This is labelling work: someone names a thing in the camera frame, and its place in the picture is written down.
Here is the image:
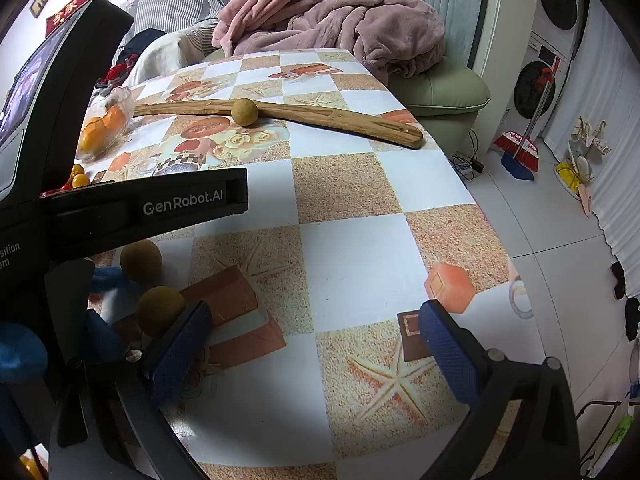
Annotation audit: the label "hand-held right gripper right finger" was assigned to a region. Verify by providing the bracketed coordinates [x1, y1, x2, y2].
[419, 300, 581, 480]

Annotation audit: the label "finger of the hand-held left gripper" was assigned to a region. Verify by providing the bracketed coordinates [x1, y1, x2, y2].
[92, 267, 146, 296]
[85, 310, 123, 361]

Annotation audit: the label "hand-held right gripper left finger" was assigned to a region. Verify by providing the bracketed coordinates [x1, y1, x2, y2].
[47, 300, 213, 480]

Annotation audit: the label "brown longan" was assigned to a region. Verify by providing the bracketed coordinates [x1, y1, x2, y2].
[120, 239, 163, 283]
[231, 98, 260, 126]
[136, 286, 186, 337]

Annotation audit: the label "orange mandarin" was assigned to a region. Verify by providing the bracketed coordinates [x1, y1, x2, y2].
[102, 105, 126, 135]
[81, 117, 110, 154]

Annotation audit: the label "clear glass bowl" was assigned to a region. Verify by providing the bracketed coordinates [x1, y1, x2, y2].
[77, 86, 135, 162]

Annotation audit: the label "red clothing pile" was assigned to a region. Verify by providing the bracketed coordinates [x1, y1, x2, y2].
[92, 54, 132, 97]

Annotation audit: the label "checked patterned tablecloth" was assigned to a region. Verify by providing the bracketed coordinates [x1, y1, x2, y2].
[75, 49, 546, 480]

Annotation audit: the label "metal floor rack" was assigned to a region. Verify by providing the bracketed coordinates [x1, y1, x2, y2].
[575, 385, 638, 463]

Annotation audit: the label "dark clothing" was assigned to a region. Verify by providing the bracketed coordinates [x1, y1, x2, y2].
[117, 29, 167, 67]

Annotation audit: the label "white sofa cover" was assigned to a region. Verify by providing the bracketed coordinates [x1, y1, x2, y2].
[124, 20, 222, 87]

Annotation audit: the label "black shoes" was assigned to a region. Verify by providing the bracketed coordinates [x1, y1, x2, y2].
[610, 260, 640, 342]

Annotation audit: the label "blue dustpan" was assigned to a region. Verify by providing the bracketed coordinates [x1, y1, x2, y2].
[500, 152, 535, 181]

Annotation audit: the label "grey striped pillow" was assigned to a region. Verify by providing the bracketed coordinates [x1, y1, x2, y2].
[117, 0, 227, 56]

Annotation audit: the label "red broom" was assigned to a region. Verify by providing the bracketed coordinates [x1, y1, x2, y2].
[494, 55, 562, 175]

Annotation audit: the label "green sofa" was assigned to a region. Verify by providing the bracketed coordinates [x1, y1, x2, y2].
[205, 47, 492, 157]

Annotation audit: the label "long wooden stick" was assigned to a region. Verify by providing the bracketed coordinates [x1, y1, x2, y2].
[134, 99, 425, 150]

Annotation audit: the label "white washing machine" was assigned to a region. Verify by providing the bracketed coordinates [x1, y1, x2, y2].
[504, 30, 572, 137]

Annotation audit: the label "white curtain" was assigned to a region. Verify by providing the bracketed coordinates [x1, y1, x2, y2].
[544, 0, 640, 266]

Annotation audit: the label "pink fleece blanket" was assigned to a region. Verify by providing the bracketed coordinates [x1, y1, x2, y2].
[212, 0, 447, 79]

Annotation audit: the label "white tumble dryer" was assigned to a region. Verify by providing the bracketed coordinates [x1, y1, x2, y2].
[529, 0, 587, 48]

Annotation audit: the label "power strip with cables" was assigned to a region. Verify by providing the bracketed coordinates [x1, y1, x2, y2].
[449, 154, 486, 181]

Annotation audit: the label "red wall hanging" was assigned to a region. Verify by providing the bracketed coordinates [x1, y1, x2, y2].
[45, 0, 108, 37]

